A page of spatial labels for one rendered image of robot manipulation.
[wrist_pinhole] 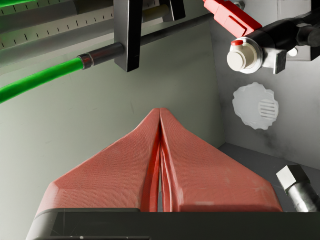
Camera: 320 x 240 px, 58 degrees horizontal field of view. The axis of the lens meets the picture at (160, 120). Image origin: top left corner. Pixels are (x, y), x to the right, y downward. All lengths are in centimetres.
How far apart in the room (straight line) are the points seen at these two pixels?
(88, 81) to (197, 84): 25
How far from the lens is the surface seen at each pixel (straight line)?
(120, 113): 50
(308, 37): 25
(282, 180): 25
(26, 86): 33
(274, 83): 58
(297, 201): 24
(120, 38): 38
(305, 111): 58
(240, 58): 22
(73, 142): 46
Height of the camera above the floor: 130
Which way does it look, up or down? 33 degrees down
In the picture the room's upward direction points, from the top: 120 degrees counter-clockwise
